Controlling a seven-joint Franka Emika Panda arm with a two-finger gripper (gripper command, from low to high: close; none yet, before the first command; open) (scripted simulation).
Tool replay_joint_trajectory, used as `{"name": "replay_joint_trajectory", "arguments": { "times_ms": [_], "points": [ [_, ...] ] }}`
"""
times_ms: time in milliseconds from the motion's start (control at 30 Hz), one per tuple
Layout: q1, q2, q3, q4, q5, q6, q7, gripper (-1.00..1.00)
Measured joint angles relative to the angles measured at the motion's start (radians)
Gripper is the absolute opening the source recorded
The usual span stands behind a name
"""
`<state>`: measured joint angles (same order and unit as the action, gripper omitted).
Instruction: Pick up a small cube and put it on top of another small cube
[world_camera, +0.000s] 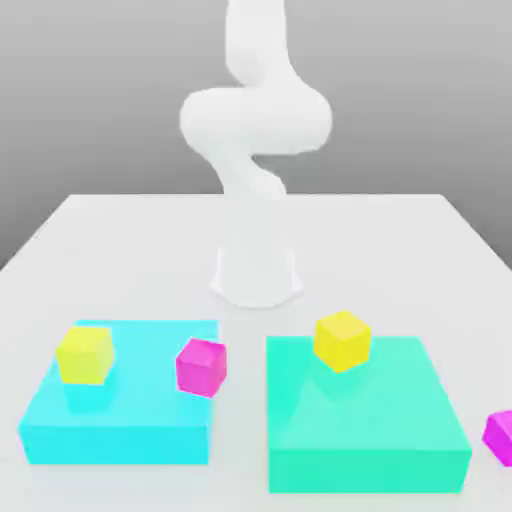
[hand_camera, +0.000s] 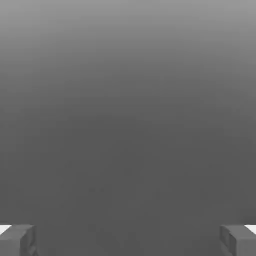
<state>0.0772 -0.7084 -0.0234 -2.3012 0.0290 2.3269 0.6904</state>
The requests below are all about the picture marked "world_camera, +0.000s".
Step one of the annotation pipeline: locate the small pink cube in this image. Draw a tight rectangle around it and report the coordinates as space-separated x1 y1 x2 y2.
175 337 228 400

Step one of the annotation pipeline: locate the small lime yellow cube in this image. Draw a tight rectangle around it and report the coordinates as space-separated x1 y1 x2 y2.
55 325 115 387

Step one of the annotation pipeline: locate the small magenta cube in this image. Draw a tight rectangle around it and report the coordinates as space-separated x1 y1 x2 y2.
481 409 512 468

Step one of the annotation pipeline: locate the large turquoise box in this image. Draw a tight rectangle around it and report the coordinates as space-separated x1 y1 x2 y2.
265 334 474 495

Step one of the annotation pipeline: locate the large cyan box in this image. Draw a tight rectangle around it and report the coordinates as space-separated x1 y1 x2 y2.
16 318 220 466

